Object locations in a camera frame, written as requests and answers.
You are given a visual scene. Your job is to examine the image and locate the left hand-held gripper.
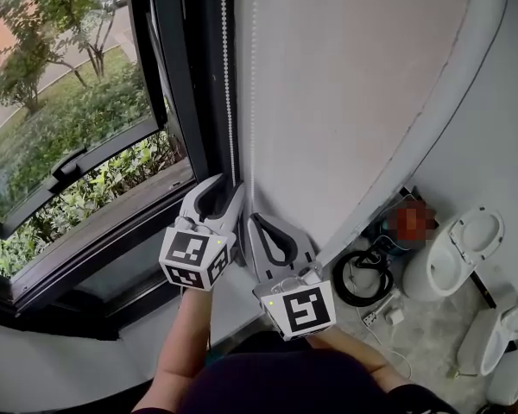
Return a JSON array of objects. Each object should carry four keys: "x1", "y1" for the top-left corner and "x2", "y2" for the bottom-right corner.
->
[{"x1": 158, "y1": 173, "x2": 246, "y2": 292}]

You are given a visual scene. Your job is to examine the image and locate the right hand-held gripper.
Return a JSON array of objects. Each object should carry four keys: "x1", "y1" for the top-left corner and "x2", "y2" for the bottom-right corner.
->
[{"x1": 246, "y1": 212, "x2": 338, "y2": 342}]

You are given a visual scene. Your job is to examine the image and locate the white bead pull chain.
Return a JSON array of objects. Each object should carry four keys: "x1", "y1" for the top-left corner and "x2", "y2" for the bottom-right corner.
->
[{"x1": 218, "y1": 0, "x2": 260, "y2": 217}]

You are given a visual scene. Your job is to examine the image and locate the person's right forearm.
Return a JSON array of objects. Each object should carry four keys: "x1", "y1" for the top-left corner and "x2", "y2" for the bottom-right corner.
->
[{"x1": 306, "y1": 328, "x2": 414, "y2": 394}]

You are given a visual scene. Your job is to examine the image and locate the person's left forearm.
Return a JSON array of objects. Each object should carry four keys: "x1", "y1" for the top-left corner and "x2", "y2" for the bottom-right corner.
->
[{"x1": 131, "y1": 289, "x2": 212, "y2": 414}]

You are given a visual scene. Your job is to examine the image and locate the black open window sash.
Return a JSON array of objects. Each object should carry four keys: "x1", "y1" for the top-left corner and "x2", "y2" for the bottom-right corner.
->
[{"x1": 0, "y1": 0, "x2": 172, "y2": 241}]

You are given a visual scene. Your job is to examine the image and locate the white plastic rod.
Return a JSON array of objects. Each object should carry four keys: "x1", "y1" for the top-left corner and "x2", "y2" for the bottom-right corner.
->
[{"x1": 373, "y1": 291, "x2": 401, "y2": 317}]

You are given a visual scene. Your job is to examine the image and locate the person's black shirt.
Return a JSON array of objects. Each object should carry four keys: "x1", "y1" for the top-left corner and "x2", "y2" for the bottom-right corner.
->
[{"x1": 131, "y1": 341, "x2": 458, "y2": 414}]

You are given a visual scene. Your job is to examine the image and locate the red topped vacuum cleaner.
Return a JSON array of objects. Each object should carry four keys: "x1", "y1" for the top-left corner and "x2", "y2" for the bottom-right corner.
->
[{"x1": 379, "y1": 198, "x2": 437, "y2": 256}]

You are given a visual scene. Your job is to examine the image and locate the white toilet with raised lid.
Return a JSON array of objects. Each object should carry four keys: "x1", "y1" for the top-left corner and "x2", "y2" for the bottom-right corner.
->
[{"x1": 403, "y1": 207, "x2": 506, "y2": 304}]

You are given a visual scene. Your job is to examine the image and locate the white toilet with open seat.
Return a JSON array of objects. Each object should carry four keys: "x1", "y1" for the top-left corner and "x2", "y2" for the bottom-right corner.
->
[{"x1": 457, "y1": 299, "x2": 518, "y2": 377}]

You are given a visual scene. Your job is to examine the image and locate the coiled black hose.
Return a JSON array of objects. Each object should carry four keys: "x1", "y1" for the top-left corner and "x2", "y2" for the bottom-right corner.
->
[{"x1": 332, "y1": 248, "x2": 394, "y2": 308}]

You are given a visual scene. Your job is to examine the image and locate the black window frame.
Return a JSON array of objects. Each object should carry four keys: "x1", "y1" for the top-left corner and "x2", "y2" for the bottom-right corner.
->
[{"x1": 0, "y1": 0, "x2": 243, "y2": 342}]

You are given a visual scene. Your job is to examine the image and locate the black window handle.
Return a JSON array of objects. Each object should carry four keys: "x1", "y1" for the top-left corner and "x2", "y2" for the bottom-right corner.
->
[{"x1": 47, "y1": 147, "x2": 90, "y2": 193}]

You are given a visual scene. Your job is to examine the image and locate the thin black wall cable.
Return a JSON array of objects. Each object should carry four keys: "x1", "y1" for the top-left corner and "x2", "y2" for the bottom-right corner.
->
[{"x1": 396, "y1": 0, "x2": 515, "y2": 198}]

